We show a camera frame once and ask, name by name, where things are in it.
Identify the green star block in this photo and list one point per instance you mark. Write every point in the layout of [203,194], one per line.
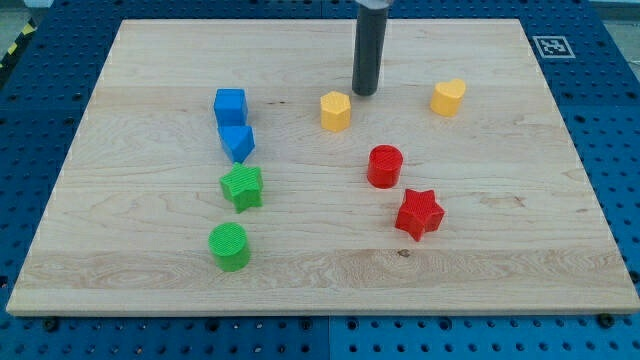
[243,186]

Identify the red cylinder block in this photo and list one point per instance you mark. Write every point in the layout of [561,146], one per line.
[384,166]

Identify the blue cube block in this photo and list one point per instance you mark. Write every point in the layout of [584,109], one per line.
[230,107]

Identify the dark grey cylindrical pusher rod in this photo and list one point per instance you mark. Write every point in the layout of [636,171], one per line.
[368,49]

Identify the yellow heart block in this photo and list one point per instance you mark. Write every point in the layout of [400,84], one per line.
[447,97]

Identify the yellow hexagon block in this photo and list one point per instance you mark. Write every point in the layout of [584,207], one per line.
[335,111]

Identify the white fiducial marker tag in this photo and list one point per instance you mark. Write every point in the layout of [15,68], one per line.
[553,47]

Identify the blue triangle block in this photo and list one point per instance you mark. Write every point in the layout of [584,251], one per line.
[237,142]

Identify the wooden board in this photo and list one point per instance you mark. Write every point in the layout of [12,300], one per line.
[125,232]

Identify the red star block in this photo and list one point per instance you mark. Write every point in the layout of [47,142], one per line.
[419,213]

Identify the silver rod mount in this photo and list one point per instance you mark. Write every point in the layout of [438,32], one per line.
[375,4]

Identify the green cylinder block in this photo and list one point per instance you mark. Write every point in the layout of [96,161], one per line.
[229,246]

